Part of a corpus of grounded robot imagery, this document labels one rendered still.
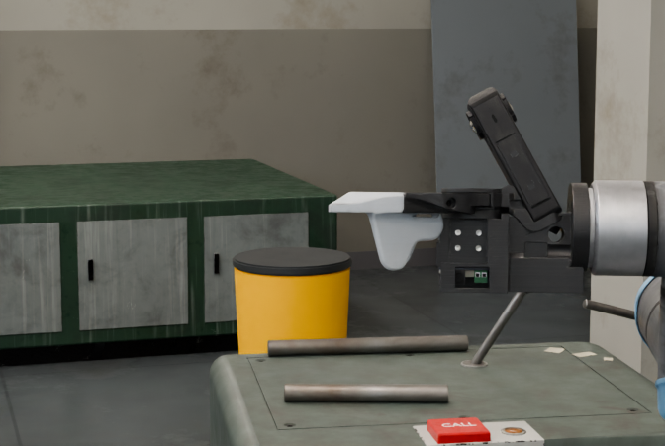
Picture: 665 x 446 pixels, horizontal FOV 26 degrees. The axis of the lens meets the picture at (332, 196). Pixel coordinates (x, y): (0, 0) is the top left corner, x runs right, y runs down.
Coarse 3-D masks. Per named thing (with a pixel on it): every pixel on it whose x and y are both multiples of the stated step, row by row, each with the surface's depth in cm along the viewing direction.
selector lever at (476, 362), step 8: (520, 296) 191; (512, 304) 192; (504, 312) 192; (512, 312) 192; (504, 320) 192; (496, 328) 192; (488, 336) 193; (496, 336) 193; (488, 344) 193; (480, 352) 193; (472, 360) 194; (480, 360) 194
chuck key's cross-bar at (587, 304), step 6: (588, 300) 187; (588, 306) 186; (594, 306) 187; (600, 306) 187; (606, 306) 187; (612, 306) 188; (606, 312) 188; (612, 312) 188; (618, 312) 188; (624, 312) 188; (630, 312) 188; (630, 318) 189
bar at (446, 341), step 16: (416, 336) 201; (432, 336) 201; (448, 336) 201; (464, 336) 202; (272, 352) 198; (288, 352) 198; (304, 352) 199; (320, 352) 199; (336, 352) 199; (352, 352) 200; (368, 352) 200; (384, 352) 200; (400, 352) 201
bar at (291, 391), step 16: (288, 384) 176; (304, 384) 176; (320, 384) 176; (336, 384) 176; (352, 384) 176; (368, 384) 176; (384, 384) 176; (400, 384) 176; (416, 384) 176; (288, 400) 175; (304, 400) 175; (320, 400) 175; (336, 400) 175; (352, 400) 175; (368, 400) 175; (384, 400) 175; (400, 400) 175; (416, 400) 175; (432, 400) 175
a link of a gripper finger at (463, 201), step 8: (408, 200) 108; (416, 200) 108; (424, 200) 108; (432, 200) 108; (440, 200) 108; (448, 200) 109; (456, 200) 109; (464, 200) 109; (472, 200) 109; (480, 200) 110; (488, 200) 110; (408, 208) 108; (416, 208) 108; (424, 208) 109; (432, 208) 109; (440, 208) 109; (448, 208) 108; (456, 208) 109; (464, 208) 109; (472, 208) 110
